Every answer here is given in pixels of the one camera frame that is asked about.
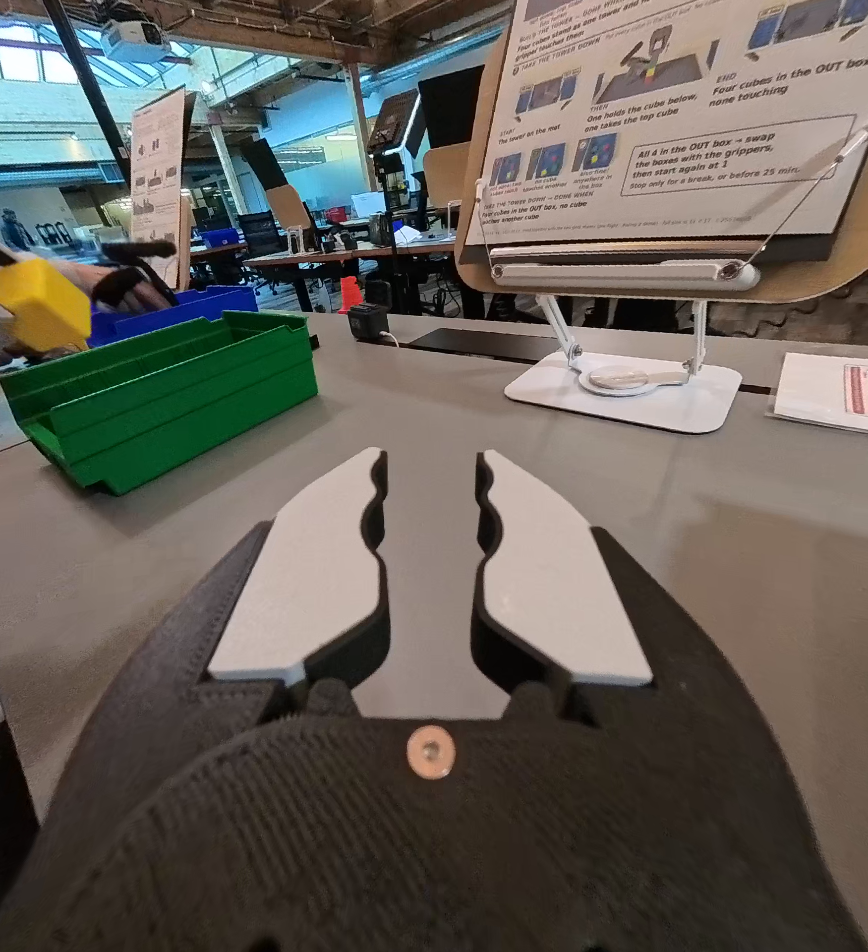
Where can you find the black office chair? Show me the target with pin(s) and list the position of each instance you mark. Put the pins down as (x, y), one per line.
(259, 234)

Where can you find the person's left hand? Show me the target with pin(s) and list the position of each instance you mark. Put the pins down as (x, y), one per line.
(80, 277)

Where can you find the orange traffic cone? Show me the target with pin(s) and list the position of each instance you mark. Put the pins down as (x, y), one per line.
(349, 297)

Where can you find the grey desk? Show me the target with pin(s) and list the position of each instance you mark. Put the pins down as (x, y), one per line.
(701, 520)

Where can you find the laminated paper sheet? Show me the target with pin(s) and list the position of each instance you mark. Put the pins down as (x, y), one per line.
(813, 394)

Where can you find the blue plastic bin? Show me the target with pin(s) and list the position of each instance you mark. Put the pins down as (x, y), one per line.
(203, 301)

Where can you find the yellow cube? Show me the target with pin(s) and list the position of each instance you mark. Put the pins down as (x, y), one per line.
(40, 301)

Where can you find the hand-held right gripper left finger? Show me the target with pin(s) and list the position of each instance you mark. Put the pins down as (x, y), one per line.
(307, 580)

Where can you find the white ceiling projector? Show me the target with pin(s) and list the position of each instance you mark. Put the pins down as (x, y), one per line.
(136, 41)

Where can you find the cardboard instruction board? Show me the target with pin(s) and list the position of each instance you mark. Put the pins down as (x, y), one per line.
(158, 163)

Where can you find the black diagonal support pole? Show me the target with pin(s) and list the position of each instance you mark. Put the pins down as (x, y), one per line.
(84, 82)

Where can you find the black power adapter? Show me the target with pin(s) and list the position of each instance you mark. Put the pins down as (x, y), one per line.
(367, 321)

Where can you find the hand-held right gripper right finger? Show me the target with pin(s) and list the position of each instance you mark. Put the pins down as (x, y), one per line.
(560, 587)

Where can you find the printed instruction sheet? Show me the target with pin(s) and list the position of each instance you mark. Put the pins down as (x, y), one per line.
(664, 149)

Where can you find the green plastic bin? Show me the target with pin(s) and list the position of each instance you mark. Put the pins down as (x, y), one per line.
(166, 416)

